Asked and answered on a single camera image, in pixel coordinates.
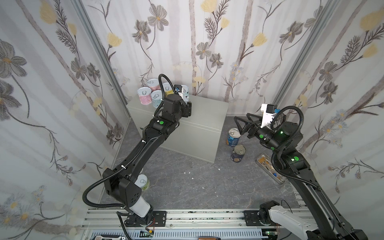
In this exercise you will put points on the yellow can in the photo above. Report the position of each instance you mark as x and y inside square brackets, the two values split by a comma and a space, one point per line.
[168, 89]

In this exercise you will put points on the teal can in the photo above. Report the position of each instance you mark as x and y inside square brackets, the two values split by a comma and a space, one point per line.
[157, 97]

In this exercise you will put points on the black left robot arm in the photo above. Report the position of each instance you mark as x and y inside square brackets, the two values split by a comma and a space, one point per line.
[120, 182]

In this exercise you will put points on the light blue can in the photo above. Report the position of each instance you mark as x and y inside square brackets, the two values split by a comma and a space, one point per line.
[185, 93]

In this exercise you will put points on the grey metal cabinet counter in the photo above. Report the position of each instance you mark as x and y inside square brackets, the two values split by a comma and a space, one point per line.
[198, 136]

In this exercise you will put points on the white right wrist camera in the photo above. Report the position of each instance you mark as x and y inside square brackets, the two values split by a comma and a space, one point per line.
[269, 112]

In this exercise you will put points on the blue can silver lid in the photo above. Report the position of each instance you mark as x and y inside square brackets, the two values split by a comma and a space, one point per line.
[233, 137]

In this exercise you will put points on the green can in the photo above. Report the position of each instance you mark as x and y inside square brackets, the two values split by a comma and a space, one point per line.
[142, 182]

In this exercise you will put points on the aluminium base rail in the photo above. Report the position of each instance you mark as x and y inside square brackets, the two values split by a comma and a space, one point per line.
[201, 224]

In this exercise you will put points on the dark blue can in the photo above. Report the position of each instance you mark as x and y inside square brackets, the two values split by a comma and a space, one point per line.
[238, 153]

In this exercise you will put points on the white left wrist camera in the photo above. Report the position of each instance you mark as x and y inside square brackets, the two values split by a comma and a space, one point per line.
[179, 90]

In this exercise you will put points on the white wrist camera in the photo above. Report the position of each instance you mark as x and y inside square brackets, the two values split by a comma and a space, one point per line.
[269, 112]
[179, 90]

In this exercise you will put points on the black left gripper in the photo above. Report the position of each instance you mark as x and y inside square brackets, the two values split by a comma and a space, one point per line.
[186, 108]

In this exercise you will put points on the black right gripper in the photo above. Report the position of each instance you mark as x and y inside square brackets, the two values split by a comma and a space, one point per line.
[253, 129]

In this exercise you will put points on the pink can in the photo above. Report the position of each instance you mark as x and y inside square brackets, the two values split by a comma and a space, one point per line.
[153, 84]
[144, 94]

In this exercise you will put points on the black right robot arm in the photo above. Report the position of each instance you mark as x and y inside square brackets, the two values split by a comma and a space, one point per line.
[281, 133]

